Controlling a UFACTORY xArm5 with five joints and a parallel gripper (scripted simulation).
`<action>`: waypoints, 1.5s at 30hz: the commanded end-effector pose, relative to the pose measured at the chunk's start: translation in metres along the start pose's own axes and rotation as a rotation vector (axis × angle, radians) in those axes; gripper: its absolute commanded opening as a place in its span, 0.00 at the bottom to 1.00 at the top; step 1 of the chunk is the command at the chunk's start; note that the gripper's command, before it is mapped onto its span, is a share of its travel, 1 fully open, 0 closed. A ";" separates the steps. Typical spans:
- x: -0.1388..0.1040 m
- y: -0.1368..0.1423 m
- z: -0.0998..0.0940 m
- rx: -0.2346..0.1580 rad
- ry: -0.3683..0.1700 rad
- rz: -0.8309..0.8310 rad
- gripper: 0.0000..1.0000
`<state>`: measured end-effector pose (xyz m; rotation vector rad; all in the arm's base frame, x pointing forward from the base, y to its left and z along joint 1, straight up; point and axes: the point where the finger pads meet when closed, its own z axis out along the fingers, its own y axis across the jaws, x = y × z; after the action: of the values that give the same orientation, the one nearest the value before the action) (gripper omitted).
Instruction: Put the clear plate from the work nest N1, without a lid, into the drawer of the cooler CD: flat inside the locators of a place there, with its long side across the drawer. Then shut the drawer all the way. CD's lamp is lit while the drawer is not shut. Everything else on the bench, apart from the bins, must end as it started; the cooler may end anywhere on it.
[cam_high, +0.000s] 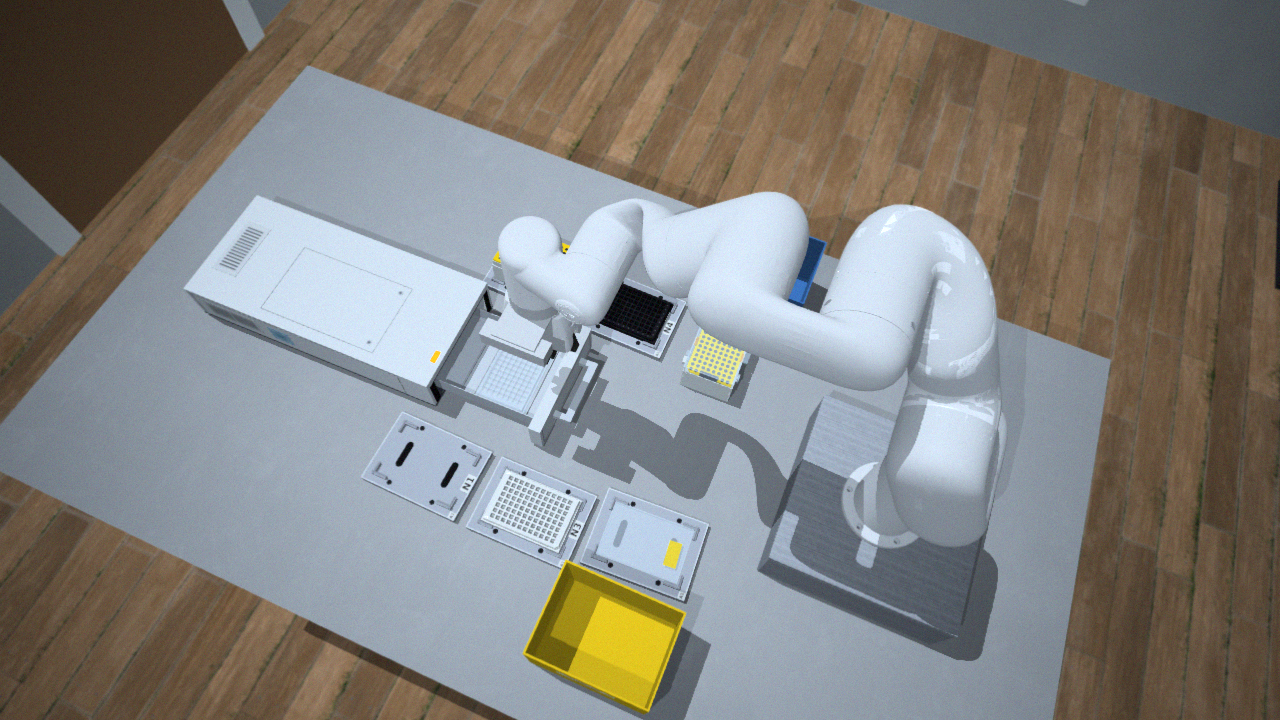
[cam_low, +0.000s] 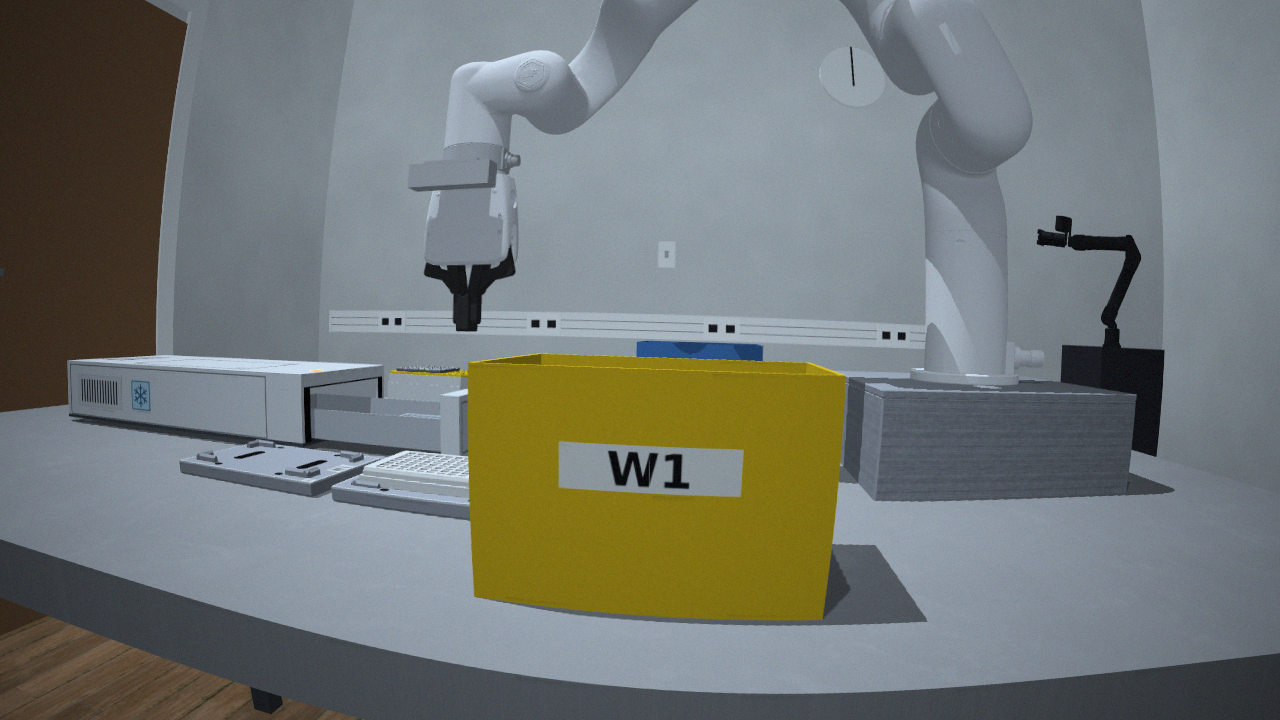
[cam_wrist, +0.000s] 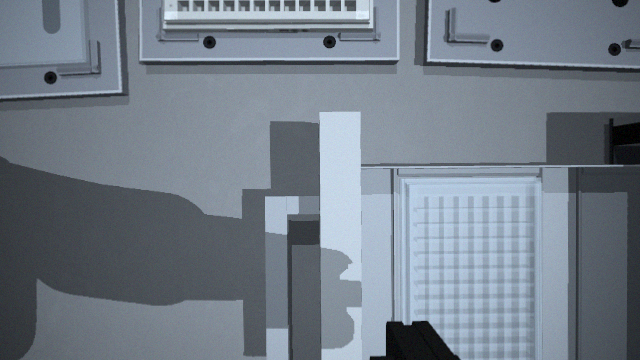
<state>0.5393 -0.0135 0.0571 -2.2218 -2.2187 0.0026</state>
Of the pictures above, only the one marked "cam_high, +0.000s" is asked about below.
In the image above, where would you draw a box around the yellow bin with label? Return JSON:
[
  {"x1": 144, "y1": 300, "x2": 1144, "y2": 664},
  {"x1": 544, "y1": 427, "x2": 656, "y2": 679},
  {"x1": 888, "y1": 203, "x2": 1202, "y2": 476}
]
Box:
[{"x1": 524, "y1": 560, "x2": 686, "y2": 714}]

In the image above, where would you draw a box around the blue open-top bin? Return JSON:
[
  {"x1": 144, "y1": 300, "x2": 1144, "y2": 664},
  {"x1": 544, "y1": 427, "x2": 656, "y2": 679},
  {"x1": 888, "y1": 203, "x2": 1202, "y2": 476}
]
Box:
[{"x1": 788, "y1": 236, "x2": 827, "y2": 307}]

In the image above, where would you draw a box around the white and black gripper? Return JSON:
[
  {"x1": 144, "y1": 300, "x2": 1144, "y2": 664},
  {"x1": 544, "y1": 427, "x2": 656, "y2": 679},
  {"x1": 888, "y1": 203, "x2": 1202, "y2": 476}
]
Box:
[{"x1": 503, "y1": 290, "x2": 582, "y2": 364}]

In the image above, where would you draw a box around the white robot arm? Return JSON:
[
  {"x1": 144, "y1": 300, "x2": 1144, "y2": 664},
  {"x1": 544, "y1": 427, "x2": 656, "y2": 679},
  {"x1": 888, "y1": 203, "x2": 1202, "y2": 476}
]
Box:
[{"x1": 479, "y1": 192, "x2": 1009, "y2": 550}]

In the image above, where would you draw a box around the black microplate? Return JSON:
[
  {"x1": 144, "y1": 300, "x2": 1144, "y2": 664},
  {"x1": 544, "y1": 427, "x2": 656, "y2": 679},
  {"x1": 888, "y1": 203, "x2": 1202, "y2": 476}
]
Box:
[{"x1": 599, "y1": 283, "x2": 675, "y2": 345}]

